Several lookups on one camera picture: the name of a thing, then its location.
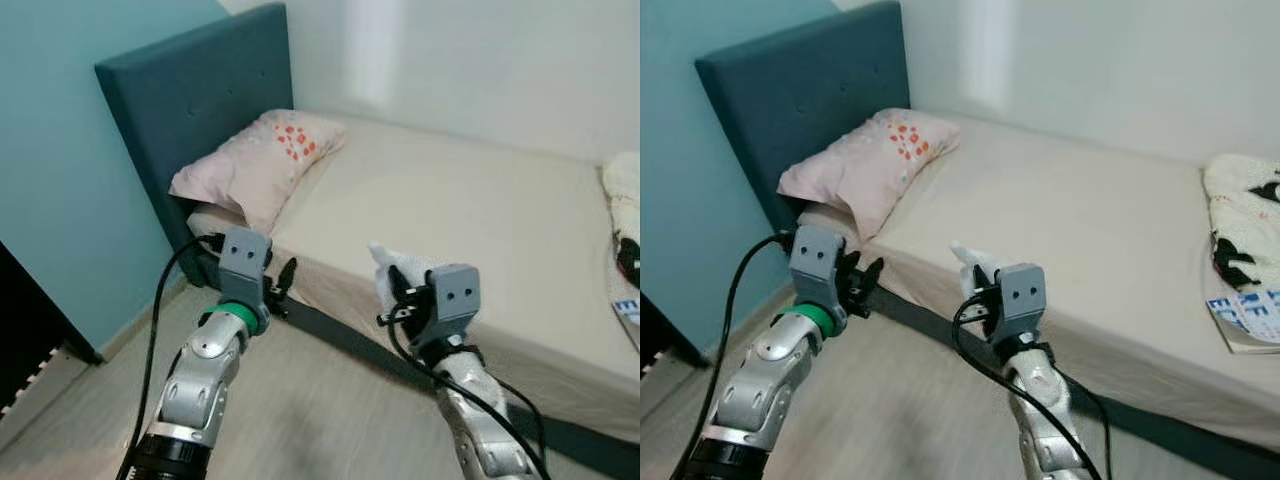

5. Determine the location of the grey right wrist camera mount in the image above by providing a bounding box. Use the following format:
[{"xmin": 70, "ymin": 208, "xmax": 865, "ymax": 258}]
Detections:
[
  {"xmin": 995, "ymin": 263, "xmax": 1046, "ymax": 341},
  {"xmin": 432, "ymin": 263, "xmax": 481, "ymax": 341}
]

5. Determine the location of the white tissue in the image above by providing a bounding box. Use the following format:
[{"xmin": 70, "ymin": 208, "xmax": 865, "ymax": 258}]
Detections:
[
  {"xmin": 948, "ymin": 240, "xmax": 1011, "ymax": 301},
  {"xmin": 368, "ymin": 240, "xmax": 441, "ymax": 316}
]

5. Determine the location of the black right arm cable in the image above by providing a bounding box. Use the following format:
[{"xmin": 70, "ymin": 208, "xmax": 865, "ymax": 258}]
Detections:
[
  {"xmin": 950, "ymin": 290, "xmax": 1113, "ymax": 480},
  {"xmin": 385, "ymin": 300, "xmax": 551, "ymax": 480}
]

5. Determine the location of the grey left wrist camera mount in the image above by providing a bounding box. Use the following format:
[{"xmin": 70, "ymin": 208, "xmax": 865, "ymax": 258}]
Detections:
[
  {"xmin": 790, "ymin": 225, "xmax": 849, "ymax": 306},
  {"xmin": 217, "ymin": 226, "xmax": 273, "ymax": 301}
]

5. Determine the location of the dark blue padded headboard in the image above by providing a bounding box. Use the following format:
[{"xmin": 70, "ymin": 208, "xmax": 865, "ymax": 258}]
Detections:
[
  {"xmin": 695, "ymin": 0, "xmax": 913, "ymax": 241},
  {"xmin": 95, "ymin": 2, "xmax": 296, "ymax": 291}
]

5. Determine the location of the white book with blue letters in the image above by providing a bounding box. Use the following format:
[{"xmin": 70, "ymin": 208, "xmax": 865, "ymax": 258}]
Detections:
[
  {"xmin": 610, "ymin": 295, "xmax": 641, "ymax": 351},
  {"xmin": 1205, "ymin": 288, "xmax": 1280, "ymax": 356}
]

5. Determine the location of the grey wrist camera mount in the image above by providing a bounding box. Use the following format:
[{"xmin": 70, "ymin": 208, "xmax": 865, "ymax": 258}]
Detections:
[
  {"xmin": 432, "ymin": 263, "xmax": 481, "ymax": 341},
  {"xmin": 995, "ymin": 263, "xmax": 1046, "ymax": 341},
  {"xmin": 790, "ymin": 225, "xmax": 849, "ymax": 306},
  {"xmin": 217, "ymin": 226, "xmax": 273, "ymax": 301}
]

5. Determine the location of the mattress with cream sheet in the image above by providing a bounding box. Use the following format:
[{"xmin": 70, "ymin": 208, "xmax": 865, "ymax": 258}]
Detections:
[
  {"xmin": 185, "ymin": 108, "xmax": 641, "ymax": 441},
  {"xmin": 795, "ymin": 108, "xmax": 1280, "ymax": 451}
]

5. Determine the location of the pink pillow with orange spots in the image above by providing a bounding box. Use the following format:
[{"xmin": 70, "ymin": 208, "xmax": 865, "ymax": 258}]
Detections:
[
  {"xmin": 168, "ymin": 108, "xmax": 347, "ymax": 236},
  {"xmin": 777, "ymin": 107, "xmax": 961, "ymax": 241}
]

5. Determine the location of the cream cartoon print blanket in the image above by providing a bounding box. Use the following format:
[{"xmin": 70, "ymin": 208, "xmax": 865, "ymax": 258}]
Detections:
[
  {"xmin": 1203, "ymin": 152, "xmax": 1280, "ymax": 293},
  {"xmin": 602, "ymin": 150, "xmax": 641, "ymax": 291}
]

